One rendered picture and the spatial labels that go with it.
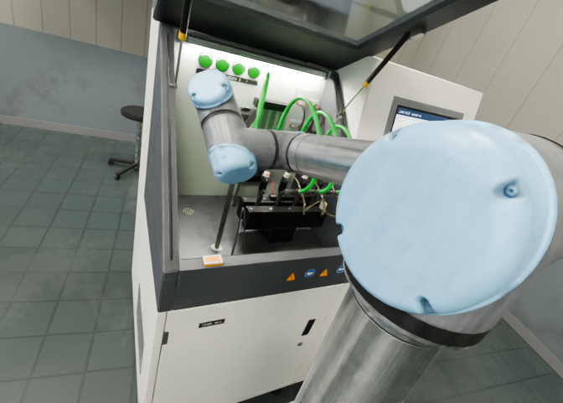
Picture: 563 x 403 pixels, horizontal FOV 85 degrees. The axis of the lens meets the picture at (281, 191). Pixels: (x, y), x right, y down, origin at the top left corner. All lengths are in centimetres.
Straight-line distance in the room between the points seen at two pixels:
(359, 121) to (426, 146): 104
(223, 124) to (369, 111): 80
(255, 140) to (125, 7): 300
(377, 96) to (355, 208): 106
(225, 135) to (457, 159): 39
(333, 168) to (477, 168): 30
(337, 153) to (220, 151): 18
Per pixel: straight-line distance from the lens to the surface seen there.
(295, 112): 133
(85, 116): 374
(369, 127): 126
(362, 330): 27
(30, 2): 361
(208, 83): 56
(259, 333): 124
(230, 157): 49
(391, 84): 131
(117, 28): 348
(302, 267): 103
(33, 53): 368
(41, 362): 187
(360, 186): 21
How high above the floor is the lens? 156
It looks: 28 degrees down
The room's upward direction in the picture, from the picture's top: 19 degrees clockwise
